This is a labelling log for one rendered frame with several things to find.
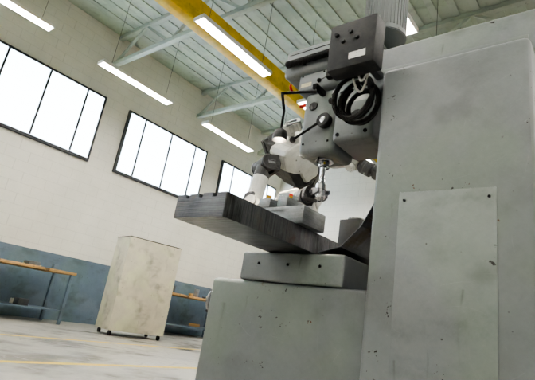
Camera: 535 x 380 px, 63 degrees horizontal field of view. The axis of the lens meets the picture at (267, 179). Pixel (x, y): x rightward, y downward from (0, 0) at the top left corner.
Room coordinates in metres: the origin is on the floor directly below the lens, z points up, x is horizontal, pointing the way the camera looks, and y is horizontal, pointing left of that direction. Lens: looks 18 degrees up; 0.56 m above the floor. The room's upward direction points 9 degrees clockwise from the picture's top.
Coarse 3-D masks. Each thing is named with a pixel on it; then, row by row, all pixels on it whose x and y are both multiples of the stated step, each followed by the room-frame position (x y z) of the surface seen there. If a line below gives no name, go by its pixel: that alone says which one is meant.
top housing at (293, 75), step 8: (312, 48) 1.83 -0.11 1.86; (320, 48) 1.80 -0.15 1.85; (328, 48) 1.77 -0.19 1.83; (384, 48) 1.73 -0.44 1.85; (288, 56) 1.93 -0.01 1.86; (296, 56) 1.89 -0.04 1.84; (312, 64) 1.82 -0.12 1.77; (320, 64) 1.79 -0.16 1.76; (288, 72) 1.91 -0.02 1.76; (296, 72) 1.88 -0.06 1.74; (304, 72) 1.86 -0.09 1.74; (312, 72) 1.84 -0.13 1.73; (288, 80) 1.95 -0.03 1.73; (296, 80) 1.93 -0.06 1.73
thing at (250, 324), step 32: (224, 288) 1.99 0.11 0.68; (256, 288) 1.87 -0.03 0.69; (288, 288) 1.76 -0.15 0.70; (320, 288) 1.67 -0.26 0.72; (224, 320) 1.96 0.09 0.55; (256, 320) 1.85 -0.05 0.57; (288, 320) 1.75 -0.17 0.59; (320, 320) 1.66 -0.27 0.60; (352, 320) 1.57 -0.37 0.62; (224, 352) 1.94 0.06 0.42; (256, 352) 1.83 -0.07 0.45; (288, 352) 1.74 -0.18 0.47; (320, 352) 1.65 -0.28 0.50; (352, 352) 1.57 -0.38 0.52
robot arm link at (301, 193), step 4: (304, 188) 1.91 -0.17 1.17; (308, 188) 1.90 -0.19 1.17; (296, 192) 2.01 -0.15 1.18; (300, 192) 1.97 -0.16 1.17; (304, 192) 1.89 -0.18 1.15; (308, 192) 1.91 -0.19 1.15; (296, 196) 2.00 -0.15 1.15; (300, 196) 1.97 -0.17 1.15; (304, 196) 1.92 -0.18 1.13; (308, 196) 1.90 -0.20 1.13; (312, 196) 1.91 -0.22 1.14; (300, 200) 1.98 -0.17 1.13; (304, 200) 1.98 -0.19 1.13; (308, 200) 1.97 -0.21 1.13; (312, 200) 1.96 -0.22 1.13; (316, 200) 1.94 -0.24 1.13; (324, 200) 1.94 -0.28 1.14; (304, 204) 1.99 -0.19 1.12; (308, 204) 1.99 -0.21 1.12
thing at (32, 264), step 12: (12, 264) 7.70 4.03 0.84; (24, 264) 7.35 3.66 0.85; (36, 264) 7.70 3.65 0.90; (72, 276) 8.02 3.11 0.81; (48, 288) 8.44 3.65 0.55; (12, 300) 7.80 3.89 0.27; (24, 300) 7.66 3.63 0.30; (204, 300) 10.59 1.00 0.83; (60, 312) 8.00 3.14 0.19; (168, 324) 9.84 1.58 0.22; (180, 324) 10.77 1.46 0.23; (192, 324) 11.00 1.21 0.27; (204, 324) 11.55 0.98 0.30
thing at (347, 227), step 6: (342, 222) 2.13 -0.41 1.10; (348, 222) 2.11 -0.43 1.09; (354, 222) 2.08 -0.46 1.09; (360, 222) 2.06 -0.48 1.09; (342, 228) 2.13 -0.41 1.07; (348, 228) 2.11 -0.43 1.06; (354, 228) 2.08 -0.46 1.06; (342, 234) 2.13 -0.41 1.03; (348, 234) 2.10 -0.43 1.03; (342, 240) 2.12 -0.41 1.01
